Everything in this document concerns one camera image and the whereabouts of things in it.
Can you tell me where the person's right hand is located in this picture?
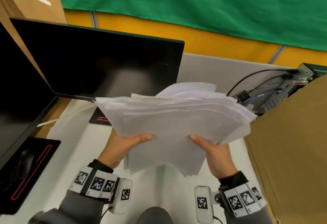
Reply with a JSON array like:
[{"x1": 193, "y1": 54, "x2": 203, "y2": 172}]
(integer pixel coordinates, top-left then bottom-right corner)
[{"x1": 190, "y1": 134, "x2": 238, "y2": 180}]

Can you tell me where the person's left hand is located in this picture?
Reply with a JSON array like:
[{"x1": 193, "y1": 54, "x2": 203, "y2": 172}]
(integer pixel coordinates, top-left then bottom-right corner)
[{"x1": 98, "y1": 129, "x2": 153, "y2": 170}]

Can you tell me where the stack of white papers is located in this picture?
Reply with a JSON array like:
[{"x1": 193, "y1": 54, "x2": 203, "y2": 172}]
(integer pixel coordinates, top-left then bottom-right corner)
[{"x1": 95, "y1": 82, "x2": 257, "y2": 177}]

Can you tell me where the person's right forearm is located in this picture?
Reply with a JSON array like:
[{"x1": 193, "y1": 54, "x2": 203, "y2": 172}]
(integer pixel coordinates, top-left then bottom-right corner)
[{"x1": 218, "y1": 171, "x2": 274, "y2": 224}]

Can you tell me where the person's left forearm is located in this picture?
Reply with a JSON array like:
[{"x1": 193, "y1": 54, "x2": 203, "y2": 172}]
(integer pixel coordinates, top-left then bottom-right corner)
[{"x1": 28, "y1": 159, "x2": 120, "y2": 224}]

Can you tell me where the black red-striped monitor base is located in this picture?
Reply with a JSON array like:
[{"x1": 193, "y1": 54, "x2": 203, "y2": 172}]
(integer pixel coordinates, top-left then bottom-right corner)
[
  {"x1": 89, "y1": 106, "x2": 113, "y2": 126},
  {"x1": 0, "y1": 137, "x2": 61, "y2": 215}
]

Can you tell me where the left marker wristband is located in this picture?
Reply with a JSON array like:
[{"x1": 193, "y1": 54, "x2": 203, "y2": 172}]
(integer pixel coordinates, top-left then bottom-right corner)
[{"x1": 69, "y1": 166, "x2": 119, "y2": 199}]

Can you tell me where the marker wristband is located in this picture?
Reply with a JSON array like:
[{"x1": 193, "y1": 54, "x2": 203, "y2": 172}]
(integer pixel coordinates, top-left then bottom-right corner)
[
  {"x1": 69, "y1": 166, "x2": 119, "y2": 199},
  {"x1": 223, "y1": 181, "x2": 268, "y2": 218}
]

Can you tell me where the grey partition panel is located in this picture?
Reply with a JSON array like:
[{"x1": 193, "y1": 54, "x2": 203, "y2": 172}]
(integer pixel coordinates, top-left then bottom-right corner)
[{"x1": 176, "y1": 53, "x2": 295, "y2": 97}]

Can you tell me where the right marker wristband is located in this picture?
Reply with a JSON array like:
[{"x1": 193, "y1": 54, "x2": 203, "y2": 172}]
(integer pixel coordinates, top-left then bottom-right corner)
[{"x1": 223, "y1": 181, "x2": 268, "y2": 218}]

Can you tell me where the person's leg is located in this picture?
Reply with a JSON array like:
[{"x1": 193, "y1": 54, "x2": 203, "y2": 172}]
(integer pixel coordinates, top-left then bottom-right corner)
[{"x1": 135, "y1": 206, "x2": 174, "y2": 224}]

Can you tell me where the black wide monitor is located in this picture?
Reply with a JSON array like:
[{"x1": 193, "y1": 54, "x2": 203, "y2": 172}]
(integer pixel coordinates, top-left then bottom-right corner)
[{"x1": 10, "y1": 18, "x2": 185, "y2": 102}]

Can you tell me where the large plain cardboard box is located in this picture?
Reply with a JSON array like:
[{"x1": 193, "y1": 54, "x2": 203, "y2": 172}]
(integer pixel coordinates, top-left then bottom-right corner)
[{"x1": 244, "y1": 74, "x2": 327, "y2": 224}]

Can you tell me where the black desktop computer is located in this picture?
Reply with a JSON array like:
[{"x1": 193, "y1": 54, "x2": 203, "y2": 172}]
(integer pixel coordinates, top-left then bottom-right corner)
[{"x1": 255, "y1": 63, "x2": 327, "y2": 116}]

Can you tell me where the green cloth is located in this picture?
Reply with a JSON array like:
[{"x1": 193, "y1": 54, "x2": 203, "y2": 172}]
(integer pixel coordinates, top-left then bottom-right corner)
[{"x1": 54, "y1": 0, "x2": 327, "y2": 52}]

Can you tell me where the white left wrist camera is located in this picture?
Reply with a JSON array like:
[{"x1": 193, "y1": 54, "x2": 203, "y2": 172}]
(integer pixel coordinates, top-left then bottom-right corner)
[{"x1": 109, "y1": 178, "x2": 133, "y2": 215}]

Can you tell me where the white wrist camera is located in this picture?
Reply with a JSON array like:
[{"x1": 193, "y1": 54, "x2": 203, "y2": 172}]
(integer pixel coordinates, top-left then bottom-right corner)
[
  {"x1": 109, "y1": 178, "x2": 133, "y2": 215},
  {"x1": 194, "y1": 186, "x2": 215, "y2": 224}
]

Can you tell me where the black cable adapter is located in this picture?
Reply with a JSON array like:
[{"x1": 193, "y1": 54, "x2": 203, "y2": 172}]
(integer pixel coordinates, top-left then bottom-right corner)
[{"x1": 236, "y1": 91, "x2": 252, "y2": 103}]

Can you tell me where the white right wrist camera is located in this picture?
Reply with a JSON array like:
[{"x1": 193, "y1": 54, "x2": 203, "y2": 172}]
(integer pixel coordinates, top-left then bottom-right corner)
[{"x1": 194, "y1": 186, "x2": 215, "y2": 224}]

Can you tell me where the blue cable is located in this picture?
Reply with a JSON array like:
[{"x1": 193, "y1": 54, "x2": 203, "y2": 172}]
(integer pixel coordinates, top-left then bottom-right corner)
[{"x1": 241, "y1": 91, "x2": 279, "y2": 103}]

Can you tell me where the white cable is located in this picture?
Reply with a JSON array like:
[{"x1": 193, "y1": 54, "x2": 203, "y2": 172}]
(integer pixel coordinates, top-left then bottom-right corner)
[{"x1": 36, "y1": 104, "x2": 98, "y2": 128}]

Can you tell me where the long black cable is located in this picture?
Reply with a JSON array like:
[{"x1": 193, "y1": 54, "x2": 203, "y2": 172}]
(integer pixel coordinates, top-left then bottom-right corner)
[{"x1": 227, "y1": 68, "x2": 299, "y2": 97}]

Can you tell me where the short black cable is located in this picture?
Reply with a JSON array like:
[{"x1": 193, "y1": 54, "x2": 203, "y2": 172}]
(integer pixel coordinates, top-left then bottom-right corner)
[{"x1": 248, "y1": 74, "x2": 292, "y2": 94}]

